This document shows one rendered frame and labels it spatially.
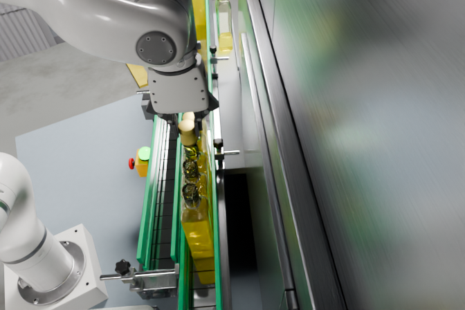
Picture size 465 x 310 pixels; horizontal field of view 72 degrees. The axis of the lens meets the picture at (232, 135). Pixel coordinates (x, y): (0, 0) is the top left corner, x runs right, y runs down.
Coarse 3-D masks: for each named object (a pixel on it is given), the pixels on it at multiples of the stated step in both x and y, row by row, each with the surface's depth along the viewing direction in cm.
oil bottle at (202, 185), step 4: (200, 172) 69; (184, 176) 68; (200, 176) 68; (204, 176) 68; (184, 180) 67; (200, 180) 67; (204, 180) 68; (184, 184) 67; (196, 184) 66; (200, 184) 67; (204, 184) 67; (200, 188) 66; (204, 188) 67; (208, 188) 72; (200, 192) 67; (204, 192) 67; (208, 192) 71; (208, 196) 71; (208, 200) 70; (212, 212) 82; (212, 216) 80; (212, 220) 79; (212, 224) 78
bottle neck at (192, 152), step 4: (196, 144) 67; (184, 148) 68; (188, 148) 67; (192, 148) 67; (196, 148) 68; (188, 152) 68; (192, 152) 68; (196, 152) 68; (188, 156) 69; (192, 156) 69; (196, 156) 69; (196, 160) 70
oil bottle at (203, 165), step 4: (200, 152) 72; (184, 156) 72; (200, 156) 71; (204, 156) 72; (184, 160) 71; (200, 160) 71; (204, 160) 72; (200, 164) 70; (204, 164) 71; (200, 168) 70; (204, 168) 71; (208, 168) 78; (204, 172) 71; (208, 172) 77; (208, 176) 76; (208, 180) 75; (208, 184) 75
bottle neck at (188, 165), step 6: (186, 162) 64; (192, 162) 64; (186, 168) 63; (192, 168) 63; (186, 174) 64; (192, 174) 64; (198, 174) 66; (186, 180) 66; (192, 180) 65; (198, 180) 66
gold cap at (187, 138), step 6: (186, 120) 64; (180, 126) 63; (186, 126) 63; (192, 126) 63; (180, 132) 63; (186, 132) 63; (192, 132) 63; (186, 138) 64; (192, 138) 64; (186, 144) 65; (192, 144) 65
